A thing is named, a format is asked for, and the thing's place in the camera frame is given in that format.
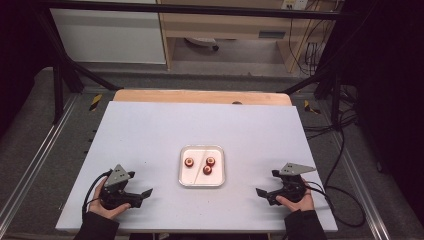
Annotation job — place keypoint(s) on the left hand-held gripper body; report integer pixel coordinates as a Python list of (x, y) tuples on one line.
[(116, 176)]

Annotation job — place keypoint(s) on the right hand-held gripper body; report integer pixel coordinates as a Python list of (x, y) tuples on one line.
[(293, 186)]

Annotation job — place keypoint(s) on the red hawthorn ball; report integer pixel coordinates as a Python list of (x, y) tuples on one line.
[(210, 161), (207, 170), (189, 162)]

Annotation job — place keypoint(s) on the white square tray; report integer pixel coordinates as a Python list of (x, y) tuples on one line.
[(200, 179)]

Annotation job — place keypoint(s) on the thin bamboo skewer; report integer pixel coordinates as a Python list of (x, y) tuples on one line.
[(198, 174)]

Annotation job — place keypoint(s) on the person's right hand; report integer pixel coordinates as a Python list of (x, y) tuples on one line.
[(301, 205)]

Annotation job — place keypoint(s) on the person's left hand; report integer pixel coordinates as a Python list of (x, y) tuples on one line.
[(98, 206)]

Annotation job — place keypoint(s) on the white table cover board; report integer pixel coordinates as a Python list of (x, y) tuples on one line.
[(150, 133)]

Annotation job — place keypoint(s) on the yellow black floor tape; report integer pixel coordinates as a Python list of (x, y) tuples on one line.
[(95, 102), (311, 107)]

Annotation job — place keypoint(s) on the black metal stand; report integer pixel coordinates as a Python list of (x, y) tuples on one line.
[(335, 100), (58, 90)]

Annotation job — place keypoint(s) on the wooden table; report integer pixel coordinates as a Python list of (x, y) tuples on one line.
[(186, 97)]

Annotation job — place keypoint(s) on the white cabinet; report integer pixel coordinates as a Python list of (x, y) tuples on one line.
[(110, 36)]

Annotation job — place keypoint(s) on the dark curtain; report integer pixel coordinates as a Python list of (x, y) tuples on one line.
[(390, 83), (16, 60)]

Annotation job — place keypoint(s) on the office chair base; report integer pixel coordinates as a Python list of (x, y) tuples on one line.
[(201, 41)]

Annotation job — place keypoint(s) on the light wooden desk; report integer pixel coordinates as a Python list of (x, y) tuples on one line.
[(226, 25)]

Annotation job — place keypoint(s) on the white power strip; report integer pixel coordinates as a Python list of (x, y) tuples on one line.
[(295, 4)]

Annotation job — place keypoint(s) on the black metal crossbar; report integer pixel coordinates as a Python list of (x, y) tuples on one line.
[(200, 9)]

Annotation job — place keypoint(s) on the aluminium floor rail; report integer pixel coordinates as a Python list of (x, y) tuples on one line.
[(363, 196), (36, 160)]

